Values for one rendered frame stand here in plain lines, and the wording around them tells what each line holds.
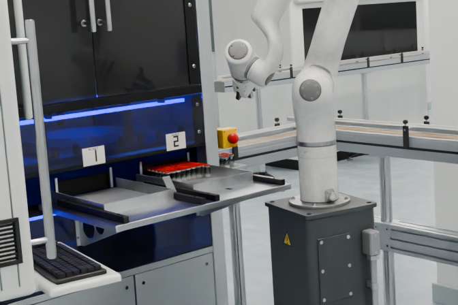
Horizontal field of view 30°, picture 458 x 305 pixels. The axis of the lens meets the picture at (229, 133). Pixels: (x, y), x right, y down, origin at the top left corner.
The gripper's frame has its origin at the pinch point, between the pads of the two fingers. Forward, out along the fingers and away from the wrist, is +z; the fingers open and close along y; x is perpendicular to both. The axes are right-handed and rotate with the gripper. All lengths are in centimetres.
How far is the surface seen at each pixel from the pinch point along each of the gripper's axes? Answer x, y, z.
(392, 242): -61, -1, 90
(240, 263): -14, -43, 80
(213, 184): -6.3, -32.6, 6.5
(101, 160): 29, -46, 1
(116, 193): 21, -52, 8
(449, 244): -81, 6, 71
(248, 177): -12.5, -22.6, 16.4
